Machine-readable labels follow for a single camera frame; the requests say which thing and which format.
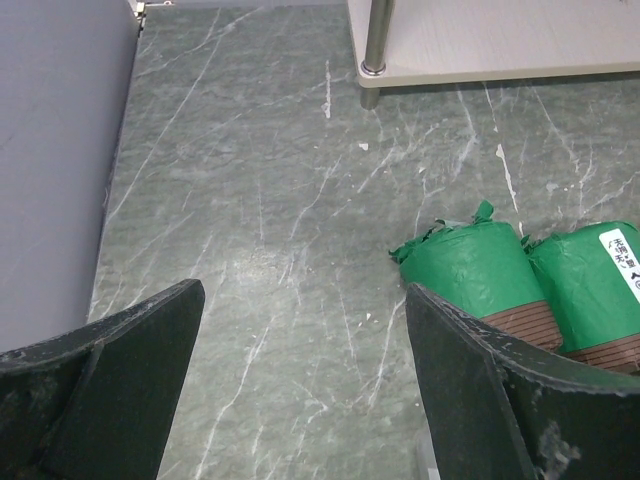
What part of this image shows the beige two-tier shelf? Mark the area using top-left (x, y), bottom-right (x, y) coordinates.
top-left (347, 1), bottom-right (639, 110)

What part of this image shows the green brown paper roll labelled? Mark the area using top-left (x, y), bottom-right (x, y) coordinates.
top-left (521, 219), bottom-right (640, 376)

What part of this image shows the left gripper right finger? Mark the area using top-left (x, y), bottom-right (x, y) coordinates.
top-left (405, 284), bottom-right (639, 479)

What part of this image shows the green brown paper roll left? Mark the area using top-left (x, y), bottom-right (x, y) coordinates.
top-left (388, 200), bottom-right (565, 354)

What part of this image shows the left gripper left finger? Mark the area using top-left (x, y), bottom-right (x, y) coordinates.
top-left (1, 279), bottom-right (205, 479)

